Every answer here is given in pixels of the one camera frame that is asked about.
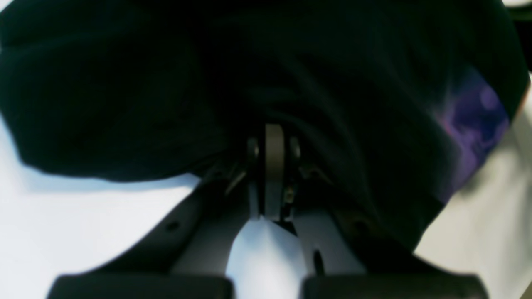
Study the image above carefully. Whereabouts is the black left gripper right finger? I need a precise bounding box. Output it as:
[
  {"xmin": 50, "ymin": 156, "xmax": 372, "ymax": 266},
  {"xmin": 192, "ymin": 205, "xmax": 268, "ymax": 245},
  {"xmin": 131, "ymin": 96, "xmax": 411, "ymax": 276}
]
[{"xmin": 265, "ymin": 124, "xmax": 487, "ymax": 299}]

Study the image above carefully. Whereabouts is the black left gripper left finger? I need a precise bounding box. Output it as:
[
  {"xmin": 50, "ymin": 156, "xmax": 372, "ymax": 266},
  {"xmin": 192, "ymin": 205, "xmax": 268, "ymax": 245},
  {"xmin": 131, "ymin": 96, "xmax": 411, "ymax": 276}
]
[{"xmin": 48, "ymin": 138, "xmax": 261, "ymax": 299}]

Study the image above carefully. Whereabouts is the black T-shirt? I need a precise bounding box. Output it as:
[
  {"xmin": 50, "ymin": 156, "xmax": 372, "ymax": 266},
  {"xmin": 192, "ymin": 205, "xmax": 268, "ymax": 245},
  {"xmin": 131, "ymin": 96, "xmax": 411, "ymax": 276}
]
[{"xmin": 1, "ymin": 0, "xmax": 530, "ymax": 250}]

